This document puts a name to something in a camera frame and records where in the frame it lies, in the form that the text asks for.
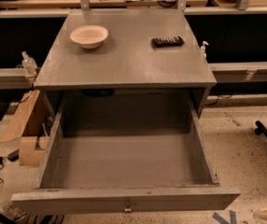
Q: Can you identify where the grey top drawer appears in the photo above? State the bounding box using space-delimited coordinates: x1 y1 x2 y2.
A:
12 90 240 215

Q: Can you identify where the blue tape cross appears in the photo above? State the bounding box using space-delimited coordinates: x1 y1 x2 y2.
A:
212 210 238 224

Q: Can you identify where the white pump bottle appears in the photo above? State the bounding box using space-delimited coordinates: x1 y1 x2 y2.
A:
200 41 209 58

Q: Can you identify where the black remote control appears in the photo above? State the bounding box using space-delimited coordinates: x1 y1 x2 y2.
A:
151 36 184 48

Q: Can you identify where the white bowl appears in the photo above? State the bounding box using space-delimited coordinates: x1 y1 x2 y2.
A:
70 25 108 49

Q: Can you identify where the cardboard box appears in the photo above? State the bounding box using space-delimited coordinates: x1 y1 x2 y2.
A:
0 90 54 166

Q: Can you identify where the crumpled plastic bottle on floor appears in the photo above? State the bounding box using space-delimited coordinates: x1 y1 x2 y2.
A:
1 202 27 224

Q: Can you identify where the clear bottle left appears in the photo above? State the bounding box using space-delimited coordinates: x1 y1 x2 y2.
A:
21 51 37 76

